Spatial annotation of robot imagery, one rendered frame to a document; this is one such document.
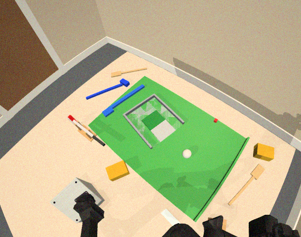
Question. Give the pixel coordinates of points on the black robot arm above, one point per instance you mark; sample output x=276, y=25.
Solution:
x=91, y=214

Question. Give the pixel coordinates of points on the white golf ball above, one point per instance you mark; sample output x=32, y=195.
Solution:
x=186, y=153

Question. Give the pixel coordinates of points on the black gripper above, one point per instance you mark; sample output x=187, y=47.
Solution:
x=262, y=226

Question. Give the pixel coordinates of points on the green putting mat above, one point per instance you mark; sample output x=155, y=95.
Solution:
x=188, y=183

